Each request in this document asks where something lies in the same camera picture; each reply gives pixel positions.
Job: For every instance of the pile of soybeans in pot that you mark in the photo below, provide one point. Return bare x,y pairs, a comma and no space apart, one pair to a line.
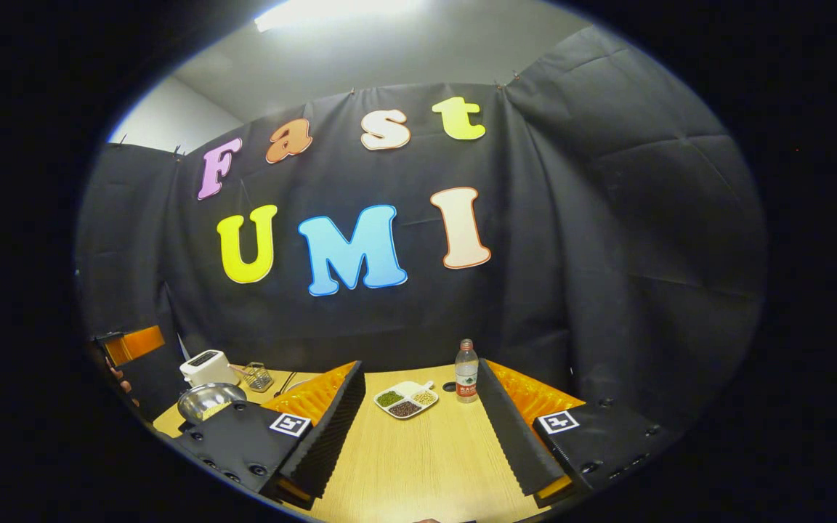
216,410

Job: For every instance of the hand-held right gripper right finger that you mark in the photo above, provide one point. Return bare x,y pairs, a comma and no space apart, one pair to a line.
509,436

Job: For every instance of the green mung beans portion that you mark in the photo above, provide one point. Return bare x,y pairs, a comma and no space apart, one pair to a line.
390,398

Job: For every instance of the white divided dish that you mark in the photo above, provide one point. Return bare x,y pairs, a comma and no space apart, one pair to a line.
407,387

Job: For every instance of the clear plastic water bottle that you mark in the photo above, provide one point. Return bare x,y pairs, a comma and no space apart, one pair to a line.
466,378

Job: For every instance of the dark red beans portion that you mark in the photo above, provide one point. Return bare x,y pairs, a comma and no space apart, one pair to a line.
405,409

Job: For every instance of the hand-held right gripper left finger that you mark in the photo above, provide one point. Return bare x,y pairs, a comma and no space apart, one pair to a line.
331,443

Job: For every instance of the pink stick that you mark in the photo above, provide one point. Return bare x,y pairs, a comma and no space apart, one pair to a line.
240,371

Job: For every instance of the small soybeans portion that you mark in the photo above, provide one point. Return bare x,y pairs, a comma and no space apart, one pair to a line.
424,397

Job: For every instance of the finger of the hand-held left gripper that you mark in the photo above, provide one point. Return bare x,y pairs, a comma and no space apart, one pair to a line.
139,343

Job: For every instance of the white toaster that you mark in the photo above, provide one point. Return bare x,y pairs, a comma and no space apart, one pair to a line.
208,367

